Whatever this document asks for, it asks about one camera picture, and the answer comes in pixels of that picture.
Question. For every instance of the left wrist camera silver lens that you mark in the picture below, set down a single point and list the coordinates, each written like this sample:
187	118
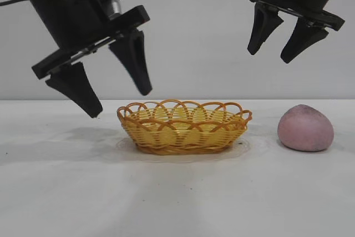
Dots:
111	5

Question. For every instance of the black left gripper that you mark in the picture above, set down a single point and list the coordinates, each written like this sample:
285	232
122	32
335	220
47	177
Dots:
58	12

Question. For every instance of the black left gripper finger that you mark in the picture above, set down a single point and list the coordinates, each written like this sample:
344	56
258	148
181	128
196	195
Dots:
136	59

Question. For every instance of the pink peach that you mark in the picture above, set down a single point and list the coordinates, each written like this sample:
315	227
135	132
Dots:
305	130

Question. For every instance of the yellow woven wicker basket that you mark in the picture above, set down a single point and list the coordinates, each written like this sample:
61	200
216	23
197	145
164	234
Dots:
183	137

